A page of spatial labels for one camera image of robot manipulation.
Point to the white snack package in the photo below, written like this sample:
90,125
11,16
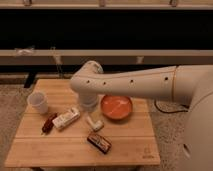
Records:
65,119

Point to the white plastic cup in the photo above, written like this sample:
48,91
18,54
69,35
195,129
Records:
38,101

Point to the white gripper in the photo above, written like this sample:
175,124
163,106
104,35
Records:
88,101

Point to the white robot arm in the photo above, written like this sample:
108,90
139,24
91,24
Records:
190,85

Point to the orange bowl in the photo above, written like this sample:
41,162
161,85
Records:
116,107

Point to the brown snack stick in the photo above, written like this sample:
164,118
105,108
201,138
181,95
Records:
48,125

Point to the dark chocolate bar package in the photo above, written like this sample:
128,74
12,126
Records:
99,142

